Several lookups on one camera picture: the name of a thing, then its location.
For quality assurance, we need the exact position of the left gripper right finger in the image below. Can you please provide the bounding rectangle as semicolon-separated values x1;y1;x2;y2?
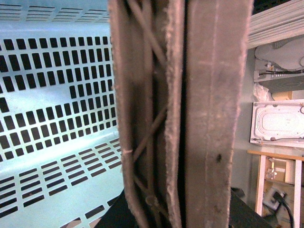
185;0;253;228

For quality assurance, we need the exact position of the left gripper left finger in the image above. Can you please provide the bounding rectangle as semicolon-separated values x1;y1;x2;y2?
108;0;185;228

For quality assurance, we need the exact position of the light blue plastic basket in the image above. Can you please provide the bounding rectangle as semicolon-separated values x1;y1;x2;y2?
0;0;123;228

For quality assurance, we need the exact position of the white curtain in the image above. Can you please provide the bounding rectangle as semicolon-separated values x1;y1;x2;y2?
247;0;304;49

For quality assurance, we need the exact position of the white wooden shelf unit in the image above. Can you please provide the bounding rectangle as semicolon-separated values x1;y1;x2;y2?
247;148;304;228

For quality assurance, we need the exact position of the lower black display tray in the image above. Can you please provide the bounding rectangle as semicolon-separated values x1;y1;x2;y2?
95;191;271;228

